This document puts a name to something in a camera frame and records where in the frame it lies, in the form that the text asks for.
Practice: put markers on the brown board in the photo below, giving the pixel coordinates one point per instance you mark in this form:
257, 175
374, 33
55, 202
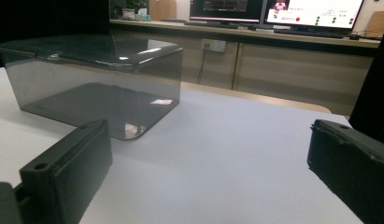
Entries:
162, 10

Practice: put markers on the black computer mouse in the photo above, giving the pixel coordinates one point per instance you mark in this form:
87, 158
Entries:
354, 36
252, 27

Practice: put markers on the transparent grey box lid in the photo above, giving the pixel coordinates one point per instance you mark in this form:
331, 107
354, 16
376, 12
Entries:
96, 51

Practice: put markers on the bright-screen computer monitor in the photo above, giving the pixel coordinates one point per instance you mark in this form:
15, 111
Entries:
314, 12

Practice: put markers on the white container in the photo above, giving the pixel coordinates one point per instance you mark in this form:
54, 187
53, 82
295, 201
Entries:
128, 14

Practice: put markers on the dark-screen computer monitor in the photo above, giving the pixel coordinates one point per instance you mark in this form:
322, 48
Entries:
227, 9

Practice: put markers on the beige cabinet counter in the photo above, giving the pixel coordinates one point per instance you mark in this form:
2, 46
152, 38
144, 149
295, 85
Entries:
289, 68

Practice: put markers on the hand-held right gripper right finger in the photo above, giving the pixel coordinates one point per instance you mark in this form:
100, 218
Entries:
351, 161

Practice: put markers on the green plant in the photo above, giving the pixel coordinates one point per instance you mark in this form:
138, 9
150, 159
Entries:
136, 4

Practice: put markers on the white wall socket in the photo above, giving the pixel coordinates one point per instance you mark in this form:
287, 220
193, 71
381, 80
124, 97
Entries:
214, 45

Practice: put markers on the teal tissue box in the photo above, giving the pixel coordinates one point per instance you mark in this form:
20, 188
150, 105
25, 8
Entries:
143, 15

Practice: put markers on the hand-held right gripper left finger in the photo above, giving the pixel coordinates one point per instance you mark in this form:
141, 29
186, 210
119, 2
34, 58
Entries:
71, 168

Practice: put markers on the transparent grey storage box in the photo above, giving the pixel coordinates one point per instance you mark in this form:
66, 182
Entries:
93, 102

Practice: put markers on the black keyboard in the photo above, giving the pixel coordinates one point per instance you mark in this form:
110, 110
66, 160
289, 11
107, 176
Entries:
308, 33
211, 24

